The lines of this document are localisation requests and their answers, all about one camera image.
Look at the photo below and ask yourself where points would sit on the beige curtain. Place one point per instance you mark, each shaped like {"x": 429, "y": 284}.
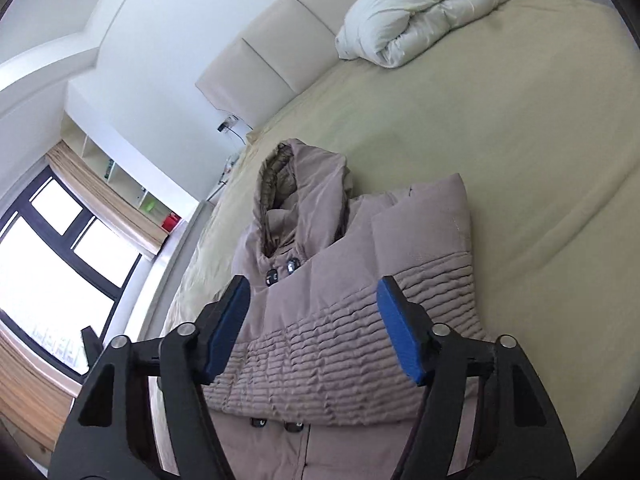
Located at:
{"x": 100, "y": 200}

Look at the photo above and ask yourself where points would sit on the white wall shelf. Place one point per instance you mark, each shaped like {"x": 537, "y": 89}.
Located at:
{"x": 120, "y": 175}

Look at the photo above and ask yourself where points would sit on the taupe hooded puffer coat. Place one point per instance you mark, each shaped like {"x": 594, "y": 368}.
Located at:
{"x": 325, "y": 310}

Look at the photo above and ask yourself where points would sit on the black framed window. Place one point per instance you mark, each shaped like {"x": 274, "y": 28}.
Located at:
{"x": 55, "y": 270}

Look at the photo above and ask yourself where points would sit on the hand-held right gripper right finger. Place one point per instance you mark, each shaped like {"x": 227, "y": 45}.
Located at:
{"x": 400, "y": 325}

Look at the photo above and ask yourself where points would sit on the cream padded headboard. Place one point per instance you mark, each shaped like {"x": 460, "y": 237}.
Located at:
{"x": 280, "y": 55}

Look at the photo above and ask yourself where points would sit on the red box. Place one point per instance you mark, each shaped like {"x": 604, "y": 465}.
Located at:
{"x": 170, "y": 222}

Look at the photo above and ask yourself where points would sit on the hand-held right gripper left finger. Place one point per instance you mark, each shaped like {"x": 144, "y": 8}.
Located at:
{"x": 229, "y": 321}

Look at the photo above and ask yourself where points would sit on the white folded duvet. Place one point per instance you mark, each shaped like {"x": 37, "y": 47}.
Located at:
{"x": 425, "y": 15}

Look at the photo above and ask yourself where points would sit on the beige bed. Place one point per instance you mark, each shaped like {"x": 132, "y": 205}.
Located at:
{"x": 450, "y": 170}

